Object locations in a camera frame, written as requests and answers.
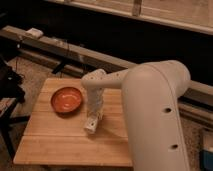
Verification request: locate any blue box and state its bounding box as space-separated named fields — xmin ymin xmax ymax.
xmin=199 ymin=128 xmax=213 ymax=171

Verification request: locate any orange ceramic bowl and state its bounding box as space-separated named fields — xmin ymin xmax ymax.
xmin=50 ymin=87 xmax=83 ymax=113

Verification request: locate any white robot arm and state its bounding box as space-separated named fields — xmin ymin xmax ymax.
xmin=81 ymin=60 xmax=190 ymax=171

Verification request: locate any long wooden beam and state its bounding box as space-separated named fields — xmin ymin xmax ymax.
xmin=0 ymin=26 xmax=213 ymax=107

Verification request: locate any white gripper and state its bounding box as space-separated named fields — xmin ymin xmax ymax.
xmin=87 ymin=88 xmax=104 ymax=119

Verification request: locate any white plastic bottle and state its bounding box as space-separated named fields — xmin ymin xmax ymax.
xmin=84 ymin=116 xmax=99 ymax=134

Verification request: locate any small white box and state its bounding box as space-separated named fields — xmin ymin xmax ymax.
xmin=26 ymin=28 xmax=43 ymax=38

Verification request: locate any wooden table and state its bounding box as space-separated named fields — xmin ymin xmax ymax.
xmin=14 ymin=78 xmax=132 ymax=167

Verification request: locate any black chair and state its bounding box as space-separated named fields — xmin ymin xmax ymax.
xmin=0 ymin=57 xmax=29 ymax=159

